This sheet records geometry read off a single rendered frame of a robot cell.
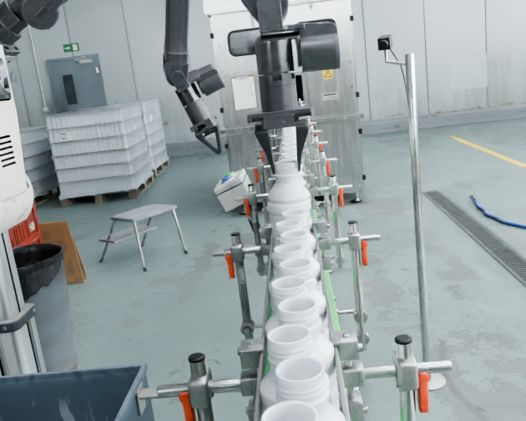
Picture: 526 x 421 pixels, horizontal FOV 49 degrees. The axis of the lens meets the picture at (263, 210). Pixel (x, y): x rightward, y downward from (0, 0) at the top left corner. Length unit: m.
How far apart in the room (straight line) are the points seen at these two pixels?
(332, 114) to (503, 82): 6.58
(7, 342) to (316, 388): 1.00
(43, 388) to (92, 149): 6.71
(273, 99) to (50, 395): 0.59
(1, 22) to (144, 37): 10.07
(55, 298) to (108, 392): 2.03
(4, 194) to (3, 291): 0.21
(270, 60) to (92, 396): 0.60
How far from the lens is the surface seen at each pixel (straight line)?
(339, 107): 5.70
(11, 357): 1.36
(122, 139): 7.55
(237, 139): 5.72
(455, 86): 11.61
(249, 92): 5.67
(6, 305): 1.33
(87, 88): 11.77
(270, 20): 0.88
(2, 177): 1.25
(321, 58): 0.89
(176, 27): 1.49
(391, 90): 11.35
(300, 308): 0.56
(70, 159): 7.77
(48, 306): 2.99
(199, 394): 0.60
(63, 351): 3.12
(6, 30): 1.47
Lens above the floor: 1.38
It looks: 13 degrees down
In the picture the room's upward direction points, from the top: 7 degrees counter-clockwise
